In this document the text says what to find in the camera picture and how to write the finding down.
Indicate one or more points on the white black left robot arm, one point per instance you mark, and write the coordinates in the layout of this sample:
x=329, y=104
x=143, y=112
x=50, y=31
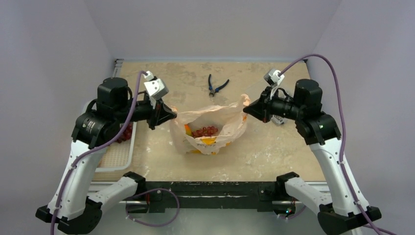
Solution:
x=74, y=211

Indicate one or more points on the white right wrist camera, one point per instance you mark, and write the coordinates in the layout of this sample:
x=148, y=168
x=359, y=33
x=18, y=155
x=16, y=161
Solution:
x=274, y=78

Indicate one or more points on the clear plastic screw box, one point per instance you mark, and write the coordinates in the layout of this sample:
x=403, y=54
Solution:
x=254, y=91

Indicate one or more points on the white plastic perforated basket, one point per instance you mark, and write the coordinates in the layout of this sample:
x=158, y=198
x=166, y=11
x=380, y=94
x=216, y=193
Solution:
x=118, y=155

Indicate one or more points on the black metal base rail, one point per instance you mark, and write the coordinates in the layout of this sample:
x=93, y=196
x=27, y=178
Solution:
x=259, y=196

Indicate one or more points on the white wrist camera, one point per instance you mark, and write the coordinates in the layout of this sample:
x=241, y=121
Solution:
x=155, y=87
x=274, y=78

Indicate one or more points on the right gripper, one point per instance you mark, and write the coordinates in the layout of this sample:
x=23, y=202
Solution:
x=265, y=108

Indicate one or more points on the light red fake grape bunch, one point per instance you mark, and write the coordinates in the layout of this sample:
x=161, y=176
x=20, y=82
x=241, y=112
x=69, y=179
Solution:
x=207, y=131

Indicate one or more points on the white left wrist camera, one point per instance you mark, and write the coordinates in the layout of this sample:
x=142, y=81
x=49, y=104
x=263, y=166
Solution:
x=155, y=87

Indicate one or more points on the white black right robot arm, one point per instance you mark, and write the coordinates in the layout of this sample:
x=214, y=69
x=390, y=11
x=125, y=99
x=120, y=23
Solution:
x=345, y=210

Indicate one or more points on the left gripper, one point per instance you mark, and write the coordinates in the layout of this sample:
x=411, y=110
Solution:
x=160, y=113

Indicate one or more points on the dark red fake grape bunch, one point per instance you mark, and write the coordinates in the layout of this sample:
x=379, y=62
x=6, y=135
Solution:
x=127, y=134

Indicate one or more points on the translucent orange plastic bag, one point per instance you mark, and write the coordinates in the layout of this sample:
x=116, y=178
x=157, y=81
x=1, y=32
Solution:
x=230, y=120

